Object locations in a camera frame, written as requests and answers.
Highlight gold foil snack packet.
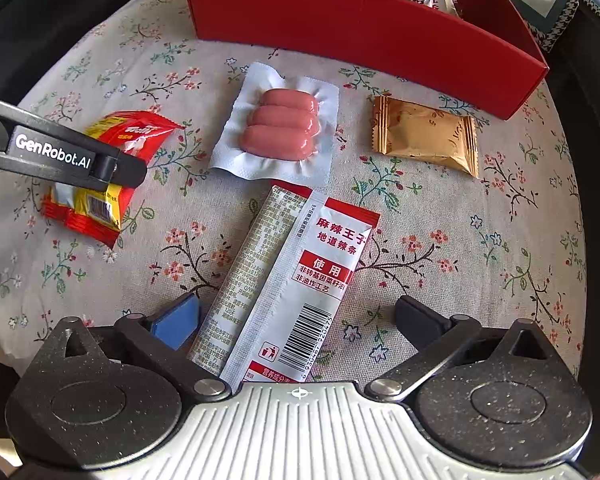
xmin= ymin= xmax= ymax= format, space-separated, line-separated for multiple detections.
xmin=370 ymin=96 xmax=479 ymax=179

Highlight red cardboard box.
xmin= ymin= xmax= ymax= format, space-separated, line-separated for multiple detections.
xmin=187 ymin=0 xmax=548 ymax=119

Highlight red white spicy strip packet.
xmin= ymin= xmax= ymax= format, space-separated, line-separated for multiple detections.
xmin=188 ymin=183 xmax=380 ymax=387

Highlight floral tablecloth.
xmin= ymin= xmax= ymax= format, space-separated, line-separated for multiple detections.
xmin=0 ymin=0 xmax=586 ymax=382

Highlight vacuum packed pink sausages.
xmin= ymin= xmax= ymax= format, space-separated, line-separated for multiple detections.
xmin=209 ymin=62 xmax=339 ymax=188

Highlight red yellow snack packet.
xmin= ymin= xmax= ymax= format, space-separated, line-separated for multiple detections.
xmin=42 ymin=110 xmax=181 ymax=248

